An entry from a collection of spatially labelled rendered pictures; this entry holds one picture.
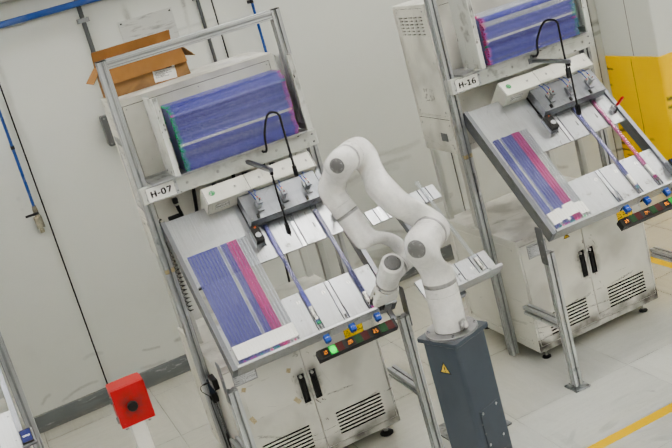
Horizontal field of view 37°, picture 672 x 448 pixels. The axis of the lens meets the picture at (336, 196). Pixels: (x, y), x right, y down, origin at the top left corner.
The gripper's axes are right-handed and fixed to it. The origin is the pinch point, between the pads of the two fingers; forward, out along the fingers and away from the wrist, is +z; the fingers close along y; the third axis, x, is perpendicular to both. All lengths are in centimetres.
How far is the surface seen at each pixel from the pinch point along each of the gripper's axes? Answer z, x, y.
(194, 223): 10, 68, -47
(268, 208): 4, 59, -19
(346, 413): 68, -12, -13
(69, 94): 80, 210, -59
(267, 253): 10, 43, -27
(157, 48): -36, 122, -39
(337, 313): 10.3, 7.9, -13.4
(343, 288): 10.2, 16.7, -6.2
